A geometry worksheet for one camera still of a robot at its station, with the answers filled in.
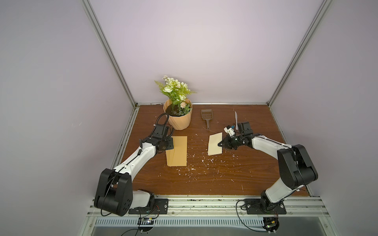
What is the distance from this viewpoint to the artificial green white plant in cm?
89

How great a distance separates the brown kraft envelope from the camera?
0.89 meters

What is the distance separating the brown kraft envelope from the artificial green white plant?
0.19 meters
